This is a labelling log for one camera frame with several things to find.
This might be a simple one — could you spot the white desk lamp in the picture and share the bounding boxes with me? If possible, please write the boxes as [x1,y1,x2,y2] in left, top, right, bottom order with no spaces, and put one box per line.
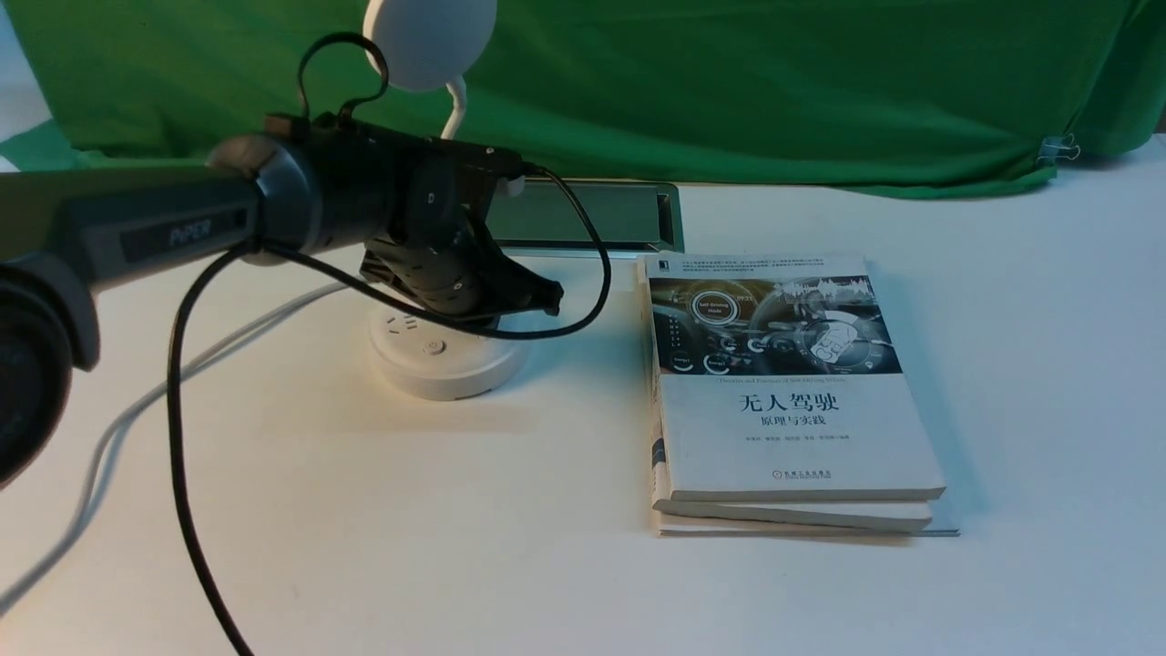
[361,1,527,400]

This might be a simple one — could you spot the green backdrop cloth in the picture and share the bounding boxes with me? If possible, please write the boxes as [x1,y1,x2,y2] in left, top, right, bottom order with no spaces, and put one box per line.
[3,1,1163,200]

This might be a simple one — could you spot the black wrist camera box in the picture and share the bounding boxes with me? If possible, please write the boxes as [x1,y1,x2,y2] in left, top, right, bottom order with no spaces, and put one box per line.
[483,147,528,198]

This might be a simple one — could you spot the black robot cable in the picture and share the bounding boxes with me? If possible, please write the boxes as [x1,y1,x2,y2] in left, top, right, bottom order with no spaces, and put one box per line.
[167,31,613,656]

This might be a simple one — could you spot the white book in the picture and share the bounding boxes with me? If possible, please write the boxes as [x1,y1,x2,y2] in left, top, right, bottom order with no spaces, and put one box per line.
[635,253,948,503]
[652,466,961,538]

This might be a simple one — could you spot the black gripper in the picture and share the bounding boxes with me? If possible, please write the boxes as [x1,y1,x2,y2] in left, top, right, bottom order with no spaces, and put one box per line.
[361,137,566,320]

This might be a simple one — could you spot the white lamp power cable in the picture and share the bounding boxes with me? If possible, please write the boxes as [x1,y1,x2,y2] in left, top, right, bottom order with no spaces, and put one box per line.
[0,282,352,616]

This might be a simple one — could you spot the bottom white book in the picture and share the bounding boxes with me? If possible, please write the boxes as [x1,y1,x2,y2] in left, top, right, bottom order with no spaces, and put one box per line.
[652,466,961,538]

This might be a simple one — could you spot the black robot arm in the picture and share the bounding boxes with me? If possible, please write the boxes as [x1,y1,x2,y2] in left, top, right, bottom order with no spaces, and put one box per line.
[1,113,563,484]

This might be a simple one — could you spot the silver binder clip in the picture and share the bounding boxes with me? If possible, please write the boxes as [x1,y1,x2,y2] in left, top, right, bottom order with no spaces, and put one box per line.
[1037,134,1081,168]

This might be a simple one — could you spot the top white book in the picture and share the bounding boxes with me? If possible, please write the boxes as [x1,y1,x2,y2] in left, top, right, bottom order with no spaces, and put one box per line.
[635,253,948,503]

